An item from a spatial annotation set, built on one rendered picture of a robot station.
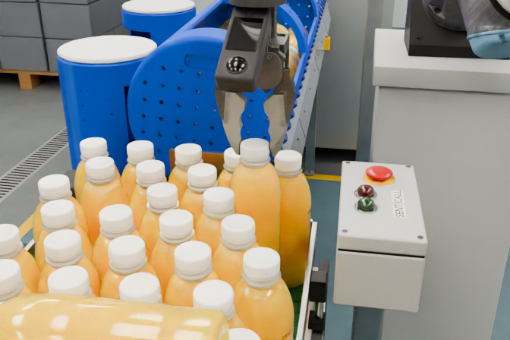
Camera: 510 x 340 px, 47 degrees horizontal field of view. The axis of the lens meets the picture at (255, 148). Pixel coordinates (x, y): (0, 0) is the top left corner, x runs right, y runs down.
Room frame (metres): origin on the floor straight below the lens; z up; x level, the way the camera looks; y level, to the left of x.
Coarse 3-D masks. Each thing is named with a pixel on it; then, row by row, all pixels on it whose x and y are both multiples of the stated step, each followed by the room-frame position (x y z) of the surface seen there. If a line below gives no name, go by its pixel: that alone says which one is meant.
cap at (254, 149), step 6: (252, 138) 0.73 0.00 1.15; (258, 138) 0.73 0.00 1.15; (246, 144) 0.71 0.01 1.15; (252, 144) 0.71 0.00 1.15; (258, 144) 0.71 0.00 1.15; (264, 144) 0.71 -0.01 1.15; (240, 150) 0.71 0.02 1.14; (246, 150) 0.69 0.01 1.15; (252, 150) 0.69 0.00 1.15; (258, 150) 0.69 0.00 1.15; (264, 150) 0.69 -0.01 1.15; (246, 156) 0.69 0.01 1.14; (252, 156) 0.69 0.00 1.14; (258, 156) 0.69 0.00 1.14; (264, 156) 0.69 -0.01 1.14
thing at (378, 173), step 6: (372, 168) 0.72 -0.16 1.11; (378, 168) 0.72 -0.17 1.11; (384, 168) 0.72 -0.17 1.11; (366, 174) 0.71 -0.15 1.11; (372, 174) 0.70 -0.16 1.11; (378, 174) 0.70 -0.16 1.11; (384, 174) 0.70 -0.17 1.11; (390, 174) 0.70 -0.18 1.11; (378, 180) 0.70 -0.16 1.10; (384, 180) 0.70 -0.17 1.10
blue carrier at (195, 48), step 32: (224, 0) 1.36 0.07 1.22; (288, 0) 1.80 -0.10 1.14; (192, 32) 0.99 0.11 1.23; (224, 32) 1.00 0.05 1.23; (160, 64) 0.97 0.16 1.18; (192, 64) 0.96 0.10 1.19; (128, 96) 0.98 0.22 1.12; (160, 96) 0.97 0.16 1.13; (192, 96) 0.96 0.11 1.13; (256, 96) 0.94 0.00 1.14; (160, 128) 0.97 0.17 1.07; (192, 128) 0.96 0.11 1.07; (256, 128) 0.94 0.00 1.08; (160, 160) 0.97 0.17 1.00
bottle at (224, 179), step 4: (224, 164) 0.78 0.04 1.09; (228, 168) 0.76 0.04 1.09; (232, 168) 0.76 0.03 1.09; (224, 172) 0.77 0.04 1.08; (228, 172) 0.77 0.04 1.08; (232, 172) 0.76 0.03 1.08; (220, 176) 0.77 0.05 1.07; (224, 176) 0.76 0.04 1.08; (228, 176) 0.76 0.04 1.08; (220, 180) 0.77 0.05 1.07; (224, 180) 0.76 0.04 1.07; (228, 180) 0.76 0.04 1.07; (220, 184) 0.76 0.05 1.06; (224, 184) 0.76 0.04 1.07; (228, 184) 0.75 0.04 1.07
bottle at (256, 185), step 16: (240, 160) 0.70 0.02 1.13; (240, 176) 0.69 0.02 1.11; (256, 176) 0.68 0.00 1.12; (272, 176) 0.69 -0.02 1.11; (240, 192) 0.68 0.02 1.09; (256, 192) 0.68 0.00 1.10; (272, 192) 0.68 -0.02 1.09; (240, 208) 0.68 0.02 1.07; (256, 208) 0.67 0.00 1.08; (272, 208) 0.68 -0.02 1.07; (256, 224) 0.67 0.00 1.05; (272, 224) 0.68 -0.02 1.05; (272, 240) 0.68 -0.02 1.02
